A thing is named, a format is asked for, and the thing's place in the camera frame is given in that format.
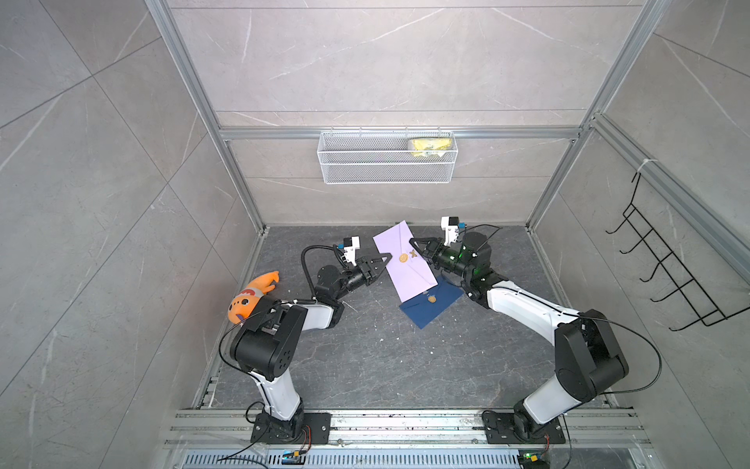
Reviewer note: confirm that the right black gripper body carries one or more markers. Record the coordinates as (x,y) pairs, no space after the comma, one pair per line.
(450,263)

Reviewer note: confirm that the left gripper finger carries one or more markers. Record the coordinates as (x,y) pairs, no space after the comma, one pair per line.
(371,273)
(377,261)

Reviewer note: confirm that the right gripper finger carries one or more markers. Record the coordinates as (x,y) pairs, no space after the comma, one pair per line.
(429,260)
(426,245)

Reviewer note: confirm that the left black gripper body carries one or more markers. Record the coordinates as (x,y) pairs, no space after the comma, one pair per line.
(355,278)

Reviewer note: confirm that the purple envelope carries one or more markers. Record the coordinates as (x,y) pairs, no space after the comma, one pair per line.
(408,271)

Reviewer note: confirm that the dark blue envelope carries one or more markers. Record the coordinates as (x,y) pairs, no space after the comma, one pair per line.
(427,306)

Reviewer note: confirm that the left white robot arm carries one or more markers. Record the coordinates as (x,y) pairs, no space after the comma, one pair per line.
(270,330)

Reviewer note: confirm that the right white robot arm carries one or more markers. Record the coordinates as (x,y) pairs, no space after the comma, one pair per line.
(588,357)

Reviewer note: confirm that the yellow item in basket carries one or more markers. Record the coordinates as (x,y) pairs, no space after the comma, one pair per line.
(430,147)

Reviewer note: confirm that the orange fish plush toy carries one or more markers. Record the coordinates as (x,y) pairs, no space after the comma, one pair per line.
(242,306)

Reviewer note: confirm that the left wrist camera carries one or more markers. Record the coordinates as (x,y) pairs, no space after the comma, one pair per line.
(348,249)

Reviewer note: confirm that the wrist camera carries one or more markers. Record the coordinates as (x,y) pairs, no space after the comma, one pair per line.
(348,249)
(452,228)

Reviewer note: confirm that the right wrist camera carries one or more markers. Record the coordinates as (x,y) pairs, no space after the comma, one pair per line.
(452,228)

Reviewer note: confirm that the white wire mesh basket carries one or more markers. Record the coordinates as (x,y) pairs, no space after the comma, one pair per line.
(381,157)

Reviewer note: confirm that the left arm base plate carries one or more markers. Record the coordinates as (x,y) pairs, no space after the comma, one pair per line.
(304,427)

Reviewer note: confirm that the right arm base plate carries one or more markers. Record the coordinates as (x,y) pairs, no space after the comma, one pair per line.
(510,428)

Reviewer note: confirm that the aluminium mounting rail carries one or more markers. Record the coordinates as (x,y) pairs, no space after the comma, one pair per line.
(464,438)

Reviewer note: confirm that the black wire hook rack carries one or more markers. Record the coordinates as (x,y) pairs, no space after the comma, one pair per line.
(682,283)

